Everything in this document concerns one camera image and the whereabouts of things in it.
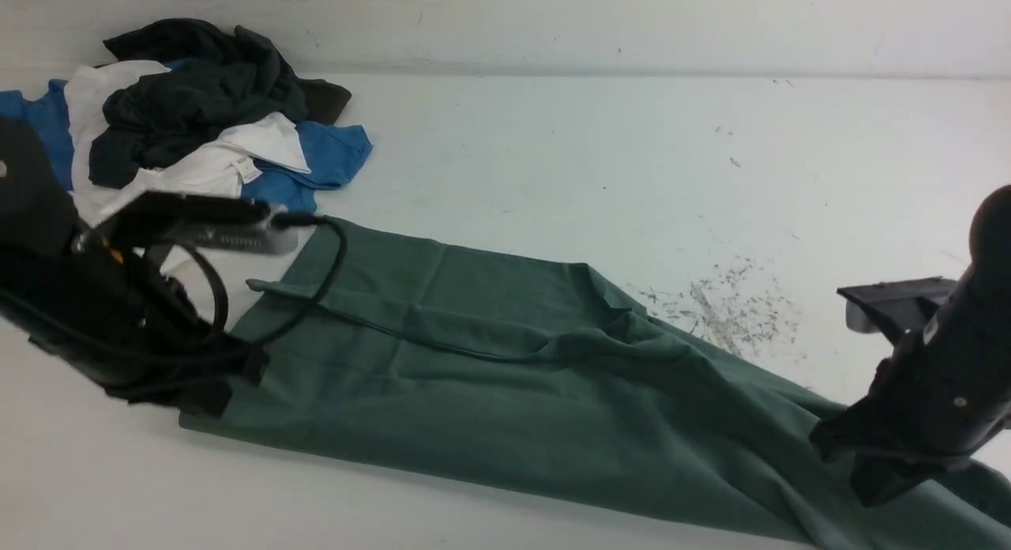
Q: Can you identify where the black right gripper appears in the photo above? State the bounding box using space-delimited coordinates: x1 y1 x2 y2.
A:
809 273 1009 508

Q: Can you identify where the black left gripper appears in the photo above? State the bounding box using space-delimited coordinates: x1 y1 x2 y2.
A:
1 118 269 417

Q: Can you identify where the green long sleeve shirt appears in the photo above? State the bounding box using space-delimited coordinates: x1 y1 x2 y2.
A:
179 221 1010 549

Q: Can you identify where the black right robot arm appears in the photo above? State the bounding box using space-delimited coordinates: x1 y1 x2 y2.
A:
810 186 1010 507

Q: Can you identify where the white shirt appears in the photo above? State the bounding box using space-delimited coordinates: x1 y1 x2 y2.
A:
63 60 311 330

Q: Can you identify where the blue shirt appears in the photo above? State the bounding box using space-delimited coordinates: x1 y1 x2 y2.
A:
1 81 372 212

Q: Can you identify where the dark grey shirt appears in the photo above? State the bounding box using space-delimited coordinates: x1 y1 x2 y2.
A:
88 18 310 189

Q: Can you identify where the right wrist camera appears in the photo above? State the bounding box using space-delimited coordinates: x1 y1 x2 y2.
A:
836 277 957 346

